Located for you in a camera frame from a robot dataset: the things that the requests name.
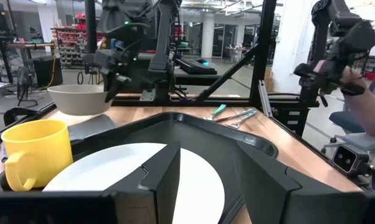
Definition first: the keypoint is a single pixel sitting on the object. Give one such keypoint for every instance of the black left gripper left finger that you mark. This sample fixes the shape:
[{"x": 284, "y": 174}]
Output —
[{"x": 156, "y": 193}]

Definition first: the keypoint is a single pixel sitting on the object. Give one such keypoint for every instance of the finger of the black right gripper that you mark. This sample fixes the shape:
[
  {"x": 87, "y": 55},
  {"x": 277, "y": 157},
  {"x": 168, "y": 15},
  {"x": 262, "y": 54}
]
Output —
[{"x": 117, "y": 84}]

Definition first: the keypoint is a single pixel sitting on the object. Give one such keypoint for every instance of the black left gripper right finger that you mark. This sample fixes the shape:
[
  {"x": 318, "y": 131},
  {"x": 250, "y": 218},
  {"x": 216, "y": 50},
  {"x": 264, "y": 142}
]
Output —
[{"x": 262, "y": 186}]

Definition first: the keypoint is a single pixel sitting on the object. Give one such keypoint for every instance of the beige bowl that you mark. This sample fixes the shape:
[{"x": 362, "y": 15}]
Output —
[{"x": 78, "y": 101}]

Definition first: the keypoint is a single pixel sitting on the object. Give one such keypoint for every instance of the white round plate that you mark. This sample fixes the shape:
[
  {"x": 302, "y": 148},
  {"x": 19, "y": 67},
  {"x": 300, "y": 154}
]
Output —
[{"x": 200, "y": 186}]

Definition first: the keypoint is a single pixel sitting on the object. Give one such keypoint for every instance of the metal fork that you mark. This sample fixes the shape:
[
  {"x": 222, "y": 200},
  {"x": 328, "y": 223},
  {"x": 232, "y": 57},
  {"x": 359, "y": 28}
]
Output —
[{"x": 245, "y": 117}]

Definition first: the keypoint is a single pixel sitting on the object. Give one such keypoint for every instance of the metal knife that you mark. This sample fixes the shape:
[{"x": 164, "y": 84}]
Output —
[{"x": 234, "y": 115}]

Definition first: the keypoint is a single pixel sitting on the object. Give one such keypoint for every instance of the yellow mug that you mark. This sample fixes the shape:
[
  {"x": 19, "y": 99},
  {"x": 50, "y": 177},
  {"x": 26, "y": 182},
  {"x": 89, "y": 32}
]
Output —
[{"x": 38, "y": 149}]

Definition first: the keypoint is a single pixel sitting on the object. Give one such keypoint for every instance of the person's right forearm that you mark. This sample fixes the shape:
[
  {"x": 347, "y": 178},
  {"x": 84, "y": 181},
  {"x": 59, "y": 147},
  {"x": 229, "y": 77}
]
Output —
[{"x": 371, "y": 112}]

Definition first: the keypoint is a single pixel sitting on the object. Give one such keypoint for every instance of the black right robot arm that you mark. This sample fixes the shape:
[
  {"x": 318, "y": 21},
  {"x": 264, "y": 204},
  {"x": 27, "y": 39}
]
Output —
[{"x": 162, "y": 46}]

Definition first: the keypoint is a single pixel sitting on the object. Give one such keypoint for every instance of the black plastic tray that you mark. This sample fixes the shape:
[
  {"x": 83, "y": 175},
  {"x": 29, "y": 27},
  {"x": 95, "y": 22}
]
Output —
[{"x": 200, "y": 130}]

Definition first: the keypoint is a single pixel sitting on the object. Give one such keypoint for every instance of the parts bin shelf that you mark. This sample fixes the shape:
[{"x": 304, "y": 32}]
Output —
[{"x": 69, "y": 43}]

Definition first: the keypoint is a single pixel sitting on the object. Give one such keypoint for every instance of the black labelled control box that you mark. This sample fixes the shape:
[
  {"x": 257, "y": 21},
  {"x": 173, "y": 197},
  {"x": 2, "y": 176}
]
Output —
[{"x": 291, "y": 124}]

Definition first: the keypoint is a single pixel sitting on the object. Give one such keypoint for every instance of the silver aluminium profile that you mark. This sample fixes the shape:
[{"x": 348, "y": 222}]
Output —
[{"x": 265, "y": 99}]

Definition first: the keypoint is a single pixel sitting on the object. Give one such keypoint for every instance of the black table clamp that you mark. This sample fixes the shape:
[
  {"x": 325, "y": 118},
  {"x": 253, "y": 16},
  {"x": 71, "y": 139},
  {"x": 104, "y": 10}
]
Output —
[{"x": 13, "y": 113}]

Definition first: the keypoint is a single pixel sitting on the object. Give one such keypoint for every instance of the blue office chair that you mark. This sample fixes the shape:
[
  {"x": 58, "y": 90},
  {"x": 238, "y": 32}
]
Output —
[{"x": 362, "y": 140}]

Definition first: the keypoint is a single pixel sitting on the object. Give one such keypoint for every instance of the person's right hand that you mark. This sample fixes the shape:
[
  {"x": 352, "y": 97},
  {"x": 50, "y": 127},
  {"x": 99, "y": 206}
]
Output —
[{"x": 351, "y": 77}]

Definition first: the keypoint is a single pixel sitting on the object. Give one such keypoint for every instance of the black table-level camera box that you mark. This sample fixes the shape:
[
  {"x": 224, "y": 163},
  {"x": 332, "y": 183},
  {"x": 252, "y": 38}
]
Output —
[{"x": 344, "y": 158}]

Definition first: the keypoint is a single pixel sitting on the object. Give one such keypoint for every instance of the black aluminium rig frame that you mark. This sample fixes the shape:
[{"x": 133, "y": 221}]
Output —
[{"x": 263, "y": 46}]

